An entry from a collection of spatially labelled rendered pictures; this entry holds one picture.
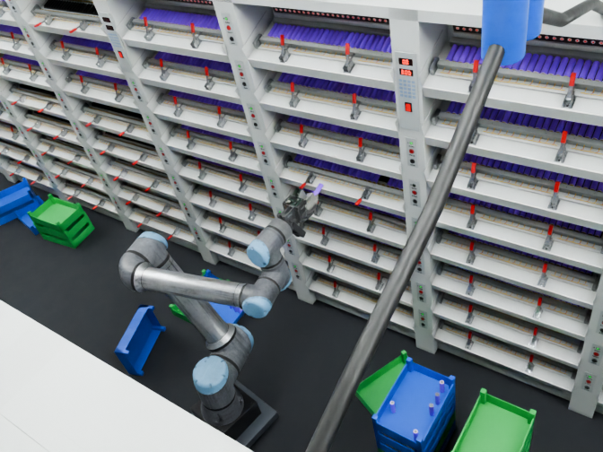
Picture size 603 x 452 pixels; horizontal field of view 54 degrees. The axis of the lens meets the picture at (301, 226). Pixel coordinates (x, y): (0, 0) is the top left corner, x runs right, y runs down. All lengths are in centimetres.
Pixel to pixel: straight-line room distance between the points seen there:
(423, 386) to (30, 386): 173
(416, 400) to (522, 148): 106
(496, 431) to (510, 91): 123
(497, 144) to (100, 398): 142
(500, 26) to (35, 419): 86
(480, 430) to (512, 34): 172
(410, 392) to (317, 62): 131
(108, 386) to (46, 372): 12
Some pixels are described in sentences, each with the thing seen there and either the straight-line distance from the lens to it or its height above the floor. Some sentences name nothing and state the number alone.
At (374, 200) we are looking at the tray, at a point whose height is 89.
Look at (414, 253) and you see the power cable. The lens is 77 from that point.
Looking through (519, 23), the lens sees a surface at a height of 203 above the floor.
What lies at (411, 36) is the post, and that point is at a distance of 183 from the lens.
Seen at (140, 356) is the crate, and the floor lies 0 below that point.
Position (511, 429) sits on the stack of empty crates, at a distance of 238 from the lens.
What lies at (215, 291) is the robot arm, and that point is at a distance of 208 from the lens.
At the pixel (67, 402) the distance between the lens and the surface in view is 96.
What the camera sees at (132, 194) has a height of 34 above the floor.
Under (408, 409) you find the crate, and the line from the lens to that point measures 241.
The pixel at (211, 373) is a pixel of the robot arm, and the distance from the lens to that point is 252.
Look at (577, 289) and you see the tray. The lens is 228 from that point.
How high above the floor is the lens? 243
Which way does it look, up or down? 42 degrees down
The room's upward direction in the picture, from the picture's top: 14 degrees counter-clockwise
